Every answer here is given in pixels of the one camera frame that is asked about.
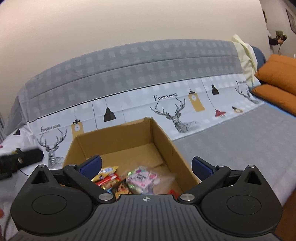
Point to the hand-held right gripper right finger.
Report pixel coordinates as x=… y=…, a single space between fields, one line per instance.
x=202 y=168

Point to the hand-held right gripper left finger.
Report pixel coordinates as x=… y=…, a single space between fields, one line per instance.
x=91 y=167

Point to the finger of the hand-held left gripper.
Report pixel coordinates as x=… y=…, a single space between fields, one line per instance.
x=31 y=155

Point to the yellow snack packet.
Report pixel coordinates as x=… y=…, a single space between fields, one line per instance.
x=105 y=172

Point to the red snack packet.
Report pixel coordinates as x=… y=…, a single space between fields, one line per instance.
x=107 y=180

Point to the orange snack packet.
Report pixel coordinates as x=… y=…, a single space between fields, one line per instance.
x=122 y=188

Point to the brown cardboard box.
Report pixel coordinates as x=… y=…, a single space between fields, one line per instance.
x=129 y=141

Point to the pink clear candy bag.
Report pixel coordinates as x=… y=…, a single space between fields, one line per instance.
x=143 y=179

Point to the grey deer-print bedsheet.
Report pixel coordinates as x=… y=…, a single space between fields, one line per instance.
x=138 y=69

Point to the cream cloth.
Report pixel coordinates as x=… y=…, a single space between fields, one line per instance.
x=245 y=55

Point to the blue pillow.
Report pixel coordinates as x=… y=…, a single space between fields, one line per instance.
x=260 y=55

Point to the dark framed wall picture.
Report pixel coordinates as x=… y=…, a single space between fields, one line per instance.
x=291 y=19

